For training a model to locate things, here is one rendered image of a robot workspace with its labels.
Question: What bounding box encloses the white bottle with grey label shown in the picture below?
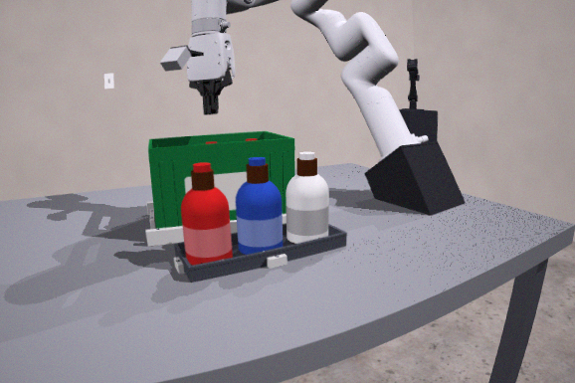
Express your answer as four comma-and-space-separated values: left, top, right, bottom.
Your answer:
286, 152, 329, 244

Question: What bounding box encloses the green crate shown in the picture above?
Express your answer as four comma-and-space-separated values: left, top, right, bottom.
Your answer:
148, 131, 294, 229

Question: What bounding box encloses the blue bottle with light blue label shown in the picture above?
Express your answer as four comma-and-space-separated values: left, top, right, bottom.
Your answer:
236, 157, 283, 255

